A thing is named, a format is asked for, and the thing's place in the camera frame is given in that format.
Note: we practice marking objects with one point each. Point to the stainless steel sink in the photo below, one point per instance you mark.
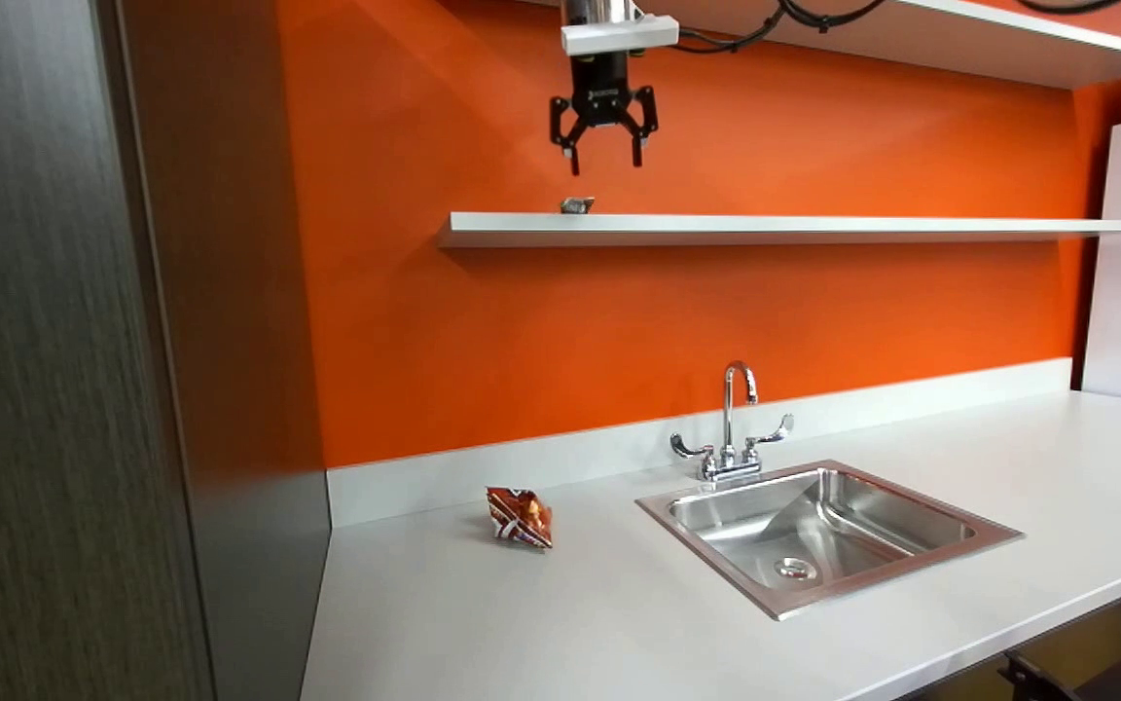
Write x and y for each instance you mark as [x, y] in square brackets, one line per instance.
[836, 529]

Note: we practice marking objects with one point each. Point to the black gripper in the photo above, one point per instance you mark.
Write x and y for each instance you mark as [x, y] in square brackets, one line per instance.
[602, 94]

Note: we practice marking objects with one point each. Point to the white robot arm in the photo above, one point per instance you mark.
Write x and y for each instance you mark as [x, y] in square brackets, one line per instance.
[602, 7]

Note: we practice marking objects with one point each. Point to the white counter backsplash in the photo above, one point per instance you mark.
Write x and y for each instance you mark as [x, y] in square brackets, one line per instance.
[584, 450]

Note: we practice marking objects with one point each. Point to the orange crumpled snack bag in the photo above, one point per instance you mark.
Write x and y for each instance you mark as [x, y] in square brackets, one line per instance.
[518, 516]

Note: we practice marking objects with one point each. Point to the dark wood cabinet panel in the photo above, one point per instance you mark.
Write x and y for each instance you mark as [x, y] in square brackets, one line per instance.
[96, 392]

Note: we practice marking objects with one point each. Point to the white high wall shelf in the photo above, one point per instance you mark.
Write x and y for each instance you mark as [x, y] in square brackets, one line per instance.
[1002, 41]

